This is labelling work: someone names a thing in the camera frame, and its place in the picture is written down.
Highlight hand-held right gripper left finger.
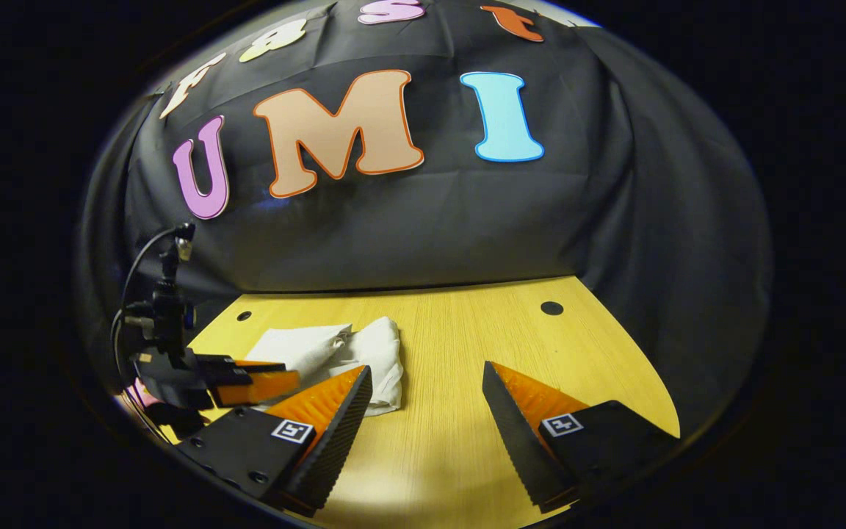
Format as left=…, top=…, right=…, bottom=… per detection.
left=177, top=365, right=374, bottom=515

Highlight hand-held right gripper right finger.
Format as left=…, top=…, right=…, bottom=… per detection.
left=482, top=360, right=681, bottom=514

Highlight white jeans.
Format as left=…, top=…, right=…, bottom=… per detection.
left=245, top=317, right=404, bottom=417

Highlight black backdrop cloth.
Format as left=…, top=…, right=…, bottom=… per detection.
left=78, top=0, right=773, bottom=442

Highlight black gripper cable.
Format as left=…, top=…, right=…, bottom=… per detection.
left=111, top=226, right=178, bottom=383

